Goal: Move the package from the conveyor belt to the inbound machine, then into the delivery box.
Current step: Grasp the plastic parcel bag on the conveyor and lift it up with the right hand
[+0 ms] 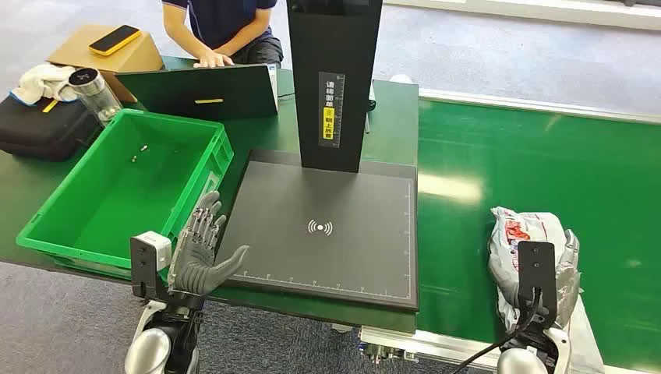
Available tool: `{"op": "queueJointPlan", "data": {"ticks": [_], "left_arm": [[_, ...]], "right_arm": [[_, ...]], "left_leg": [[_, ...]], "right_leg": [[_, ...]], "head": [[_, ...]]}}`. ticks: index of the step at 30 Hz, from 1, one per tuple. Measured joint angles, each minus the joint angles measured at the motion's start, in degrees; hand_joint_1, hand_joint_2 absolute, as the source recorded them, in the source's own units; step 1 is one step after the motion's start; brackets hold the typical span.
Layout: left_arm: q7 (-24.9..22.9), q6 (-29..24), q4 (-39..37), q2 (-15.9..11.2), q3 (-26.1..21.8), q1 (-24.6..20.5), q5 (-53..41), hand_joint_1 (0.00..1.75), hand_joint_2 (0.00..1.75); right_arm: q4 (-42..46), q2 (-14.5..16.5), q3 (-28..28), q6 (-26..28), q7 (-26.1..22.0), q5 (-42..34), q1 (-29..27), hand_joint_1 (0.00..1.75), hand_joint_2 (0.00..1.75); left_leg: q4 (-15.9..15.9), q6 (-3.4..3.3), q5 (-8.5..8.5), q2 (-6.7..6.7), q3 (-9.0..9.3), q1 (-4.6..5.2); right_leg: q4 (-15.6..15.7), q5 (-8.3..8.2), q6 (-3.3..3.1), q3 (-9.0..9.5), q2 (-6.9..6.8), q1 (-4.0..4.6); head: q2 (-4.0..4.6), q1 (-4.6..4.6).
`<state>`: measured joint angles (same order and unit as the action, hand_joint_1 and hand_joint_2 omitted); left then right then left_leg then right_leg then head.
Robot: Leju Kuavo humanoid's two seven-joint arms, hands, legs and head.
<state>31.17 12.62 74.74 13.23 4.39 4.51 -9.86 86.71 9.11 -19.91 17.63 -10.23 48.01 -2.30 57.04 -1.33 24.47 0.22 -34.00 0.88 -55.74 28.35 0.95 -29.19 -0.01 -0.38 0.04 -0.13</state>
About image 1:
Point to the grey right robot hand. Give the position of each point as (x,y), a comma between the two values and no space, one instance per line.
(568,279)

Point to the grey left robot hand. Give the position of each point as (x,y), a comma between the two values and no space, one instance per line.
(193,263)

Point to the plastic package with red print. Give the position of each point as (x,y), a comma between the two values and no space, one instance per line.
(516,227)

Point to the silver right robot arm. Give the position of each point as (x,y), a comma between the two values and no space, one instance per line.
(521,361)

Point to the person's left forearm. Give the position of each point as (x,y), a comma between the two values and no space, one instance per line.
(248,42)

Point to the person's right forearm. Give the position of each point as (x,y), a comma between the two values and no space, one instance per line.
(180,33)

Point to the green conveyor belt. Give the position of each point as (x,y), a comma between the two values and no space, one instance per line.
(542,165)

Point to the black scanner machine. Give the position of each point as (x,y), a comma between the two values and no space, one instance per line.
(320,206)

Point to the brown cardboard box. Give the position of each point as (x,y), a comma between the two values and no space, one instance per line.
(134,54)

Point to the green plastic crate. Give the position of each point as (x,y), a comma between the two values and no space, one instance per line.
(129,191)

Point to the yellow strip on laptop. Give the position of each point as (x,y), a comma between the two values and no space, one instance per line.
(209,101)

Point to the black laptop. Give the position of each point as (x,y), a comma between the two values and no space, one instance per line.
(206,85)

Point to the glass bottle with black lid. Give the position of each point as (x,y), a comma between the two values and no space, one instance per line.
(98,98)

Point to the black zip case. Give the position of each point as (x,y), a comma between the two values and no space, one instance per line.
(41,129)

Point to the person's hand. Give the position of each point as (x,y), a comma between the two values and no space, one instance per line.
(213,59)

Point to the ruler label with yellow sticker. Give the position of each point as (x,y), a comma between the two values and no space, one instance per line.
(330,108)

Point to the yellow tag on case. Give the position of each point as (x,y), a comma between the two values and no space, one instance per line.
(50,106)

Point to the white towel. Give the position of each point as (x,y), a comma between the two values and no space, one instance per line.
(41,82)

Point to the phone in yellow case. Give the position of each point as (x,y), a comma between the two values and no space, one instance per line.
(113,40)

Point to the person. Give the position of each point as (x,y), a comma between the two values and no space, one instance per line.
(227,20)

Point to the small white object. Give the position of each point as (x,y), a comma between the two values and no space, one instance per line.
(402,79)

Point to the white low ledge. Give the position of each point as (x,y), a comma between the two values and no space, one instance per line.
(516,11)

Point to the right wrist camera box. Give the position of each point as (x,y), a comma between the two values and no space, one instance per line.
(537,268)

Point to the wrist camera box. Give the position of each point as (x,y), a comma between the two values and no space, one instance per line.
(150,253)
(537,268)

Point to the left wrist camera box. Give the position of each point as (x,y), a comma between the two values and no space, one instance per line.
(150,253)

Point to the aluminium conveyor side rail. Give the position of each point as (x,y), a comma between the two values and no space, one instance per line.
(428,343)
(542,107)

